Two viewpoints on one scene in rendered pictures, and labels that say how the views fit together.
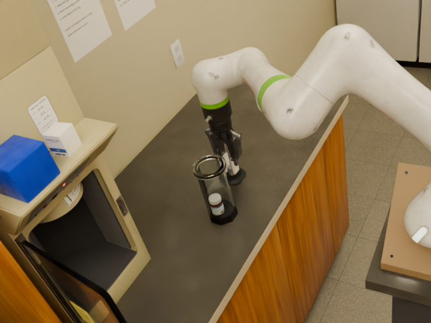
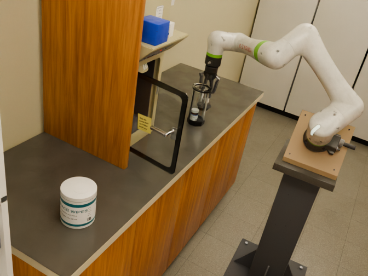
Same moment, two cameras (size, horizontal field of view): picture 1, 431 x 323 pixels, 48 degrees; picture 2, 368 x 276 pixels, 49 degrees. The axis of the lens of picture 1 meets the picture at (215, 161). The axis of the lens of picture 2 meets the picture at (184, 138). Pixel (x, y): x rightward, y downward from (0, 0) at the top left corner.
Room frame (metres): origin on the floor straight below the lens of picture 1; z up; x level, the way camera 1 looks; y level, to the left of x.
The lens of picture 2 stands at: (-0.79, 0.71, 2.05)
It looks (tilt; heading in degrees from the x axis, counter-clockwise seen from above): 30 degrees down; 342
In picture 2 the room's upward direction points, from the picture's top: 11 degrees clockwise
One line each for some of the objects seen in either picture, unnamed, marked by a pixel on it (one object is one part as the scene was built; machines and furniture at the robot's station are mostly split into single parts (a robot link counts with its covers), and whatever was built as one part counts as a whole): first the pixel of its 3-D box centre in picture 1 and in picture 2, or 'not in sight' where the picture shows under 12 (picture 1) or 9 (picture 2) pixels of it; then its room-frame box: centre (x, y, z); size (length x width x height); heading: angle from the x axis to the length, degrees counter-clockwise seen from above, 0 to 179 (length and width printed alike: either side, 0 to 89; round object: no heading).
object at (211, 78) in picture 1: (212, 81); (218, 43); (1.30, -0.06, 1.38); 0.13 x 0.11 x 0.14; 93
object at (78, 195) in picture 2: not in sight; (78, 202); (0.41, 0.68, 1.01); 0.13 x 0.13 x 0.15
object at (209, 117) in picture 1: (215, 109); (212, 60); (1.30, -0.05, 1.28); 0.12 x 0.09 x 0.06; 139
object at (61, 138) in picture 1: (62, 139); (166, 28); (0.95, 0.32, 1.54); 0.05 x 0.05 x 0.06; 57
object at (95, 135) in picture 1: (65, 176); (159, 47); (0.92, 0.35, 1.46); 0.32 x 0.12 x 0.10; 139
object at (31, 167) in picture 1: (20, 168); (152, 30); (0.86, 0.40, 1.55); 0.10 x 0.10 x 0.09; 49
